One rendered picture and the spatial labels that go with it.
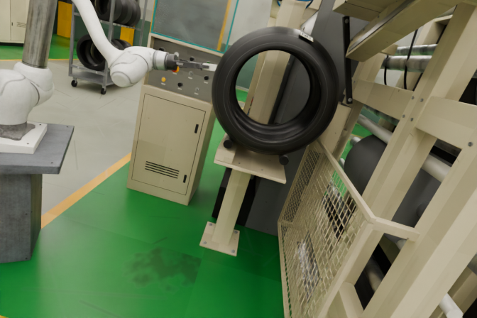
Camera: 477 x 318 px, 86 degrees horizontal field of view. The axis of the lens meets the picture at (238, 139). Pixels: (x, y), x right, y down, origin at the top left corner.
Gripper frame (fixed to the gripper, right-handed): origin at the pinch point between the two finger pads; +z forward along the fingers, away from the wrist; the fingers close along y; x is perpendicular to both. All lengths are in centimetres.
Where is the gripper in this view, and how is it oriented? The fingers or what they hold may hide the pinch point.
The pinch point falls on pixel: (209, 67)
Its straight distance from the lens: 126.4
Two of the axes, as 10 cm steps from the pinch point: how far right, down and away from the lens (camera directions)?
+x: -1.2, 9.4, 3.1
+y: 1.0, -3.0, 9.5
